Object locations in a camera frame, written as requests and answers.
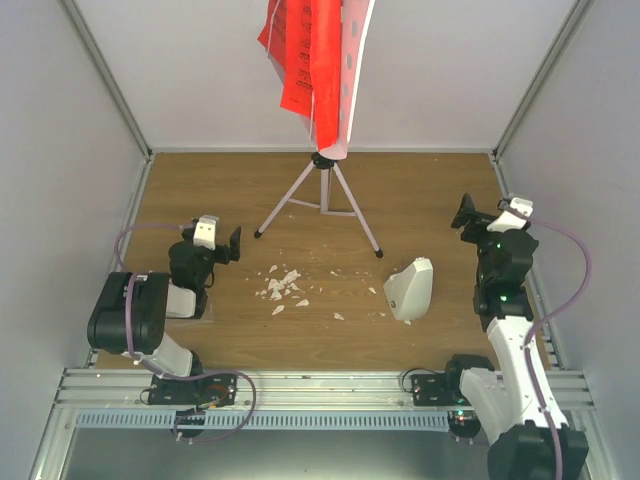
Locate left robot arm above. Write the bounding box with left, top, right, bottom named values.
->
left=87, top=217, right=242, bottom=404

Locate aluminium rail frame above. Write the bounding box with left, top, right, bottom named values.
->
left=28, top=368, right=596, bottom=480

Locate white metronome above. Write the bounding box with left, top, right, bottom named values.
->
left=383, top=257, right=434, bottom=323

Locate white debris pile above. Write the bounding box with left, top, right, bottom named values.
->
left=254, top=264, right=310, bottom=316

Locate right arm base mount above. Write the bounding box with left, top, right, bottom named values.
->
left=399, top=368, right=464, bottom=407

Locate white tripod music stand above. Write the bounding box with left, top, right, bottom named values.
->
left=254, top=1, right=383, bottom=258

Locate slotted cable duct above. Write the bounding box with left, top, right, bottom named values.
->
left=76, top=409, right=449, bottom=432

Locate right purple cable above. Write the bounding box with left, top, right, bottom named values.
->
left=519, top=214, right=594, bottom=480

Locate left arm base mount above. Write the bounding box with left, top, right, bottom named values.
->
left=139, top=374, right=237, bottom=409

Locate red sheet music paper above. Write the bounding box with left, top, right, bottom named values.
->
left=258, top=0, right=342, bottom=150

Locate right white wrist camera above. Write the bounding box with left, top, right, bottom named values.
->
left=487, top=197, right=534, bottom=233

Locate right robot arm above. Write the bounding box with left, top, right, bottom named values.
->
left=442, top=194, right=589, bottom=479

